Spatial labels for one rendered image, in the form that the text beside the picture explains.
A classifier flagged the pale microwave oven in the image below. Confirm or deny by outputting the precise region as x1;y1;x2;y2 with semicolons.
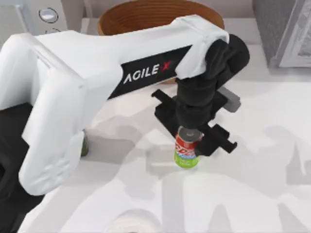
0;0;86;49

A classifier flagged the white cup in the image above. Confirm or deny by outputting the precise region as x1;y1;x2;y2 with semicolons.
104;208;161;233

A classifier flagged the red white green can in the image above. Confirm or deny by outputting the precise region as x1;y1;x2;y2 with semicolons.
173;126;205;169

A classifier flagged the grey cabinet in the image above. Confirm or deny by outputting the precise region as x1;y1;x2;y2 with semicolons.
252;0;311;69

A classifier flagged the brown wooden basket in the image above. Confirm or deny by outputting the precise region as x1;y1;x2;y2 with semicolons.
97;6;225;86

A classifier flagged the green bottle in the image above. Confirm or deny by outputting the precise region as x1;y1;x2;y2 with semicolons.
81;130;90;157

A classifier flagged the pale framed cabinet door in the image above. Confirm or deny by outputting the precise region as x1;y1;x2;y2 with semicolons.
278;0;311;68

